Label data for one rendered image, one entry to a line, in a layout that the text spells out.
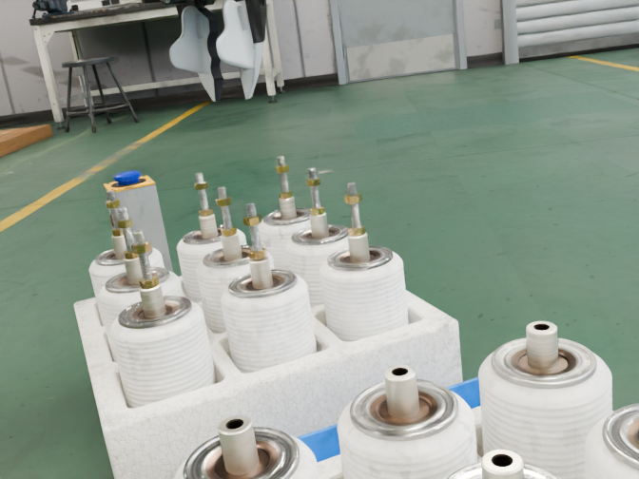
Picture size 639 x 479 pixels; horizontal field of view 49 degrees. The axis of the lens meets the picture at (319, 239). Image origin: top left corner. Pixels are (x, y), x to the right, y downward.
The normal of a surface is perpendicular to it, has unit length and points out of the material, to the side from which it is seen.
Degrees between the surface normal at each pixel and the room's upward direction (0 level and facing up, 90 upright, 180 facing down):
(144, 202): 90
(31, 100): 90
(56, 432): 0
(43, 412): 0
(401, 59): 90
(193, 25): 95
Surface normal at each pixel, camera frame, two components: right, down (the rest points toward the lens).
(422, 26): -0.05, 0.30
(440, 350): 0.38, 0.23
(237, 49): 0.85, -0.04
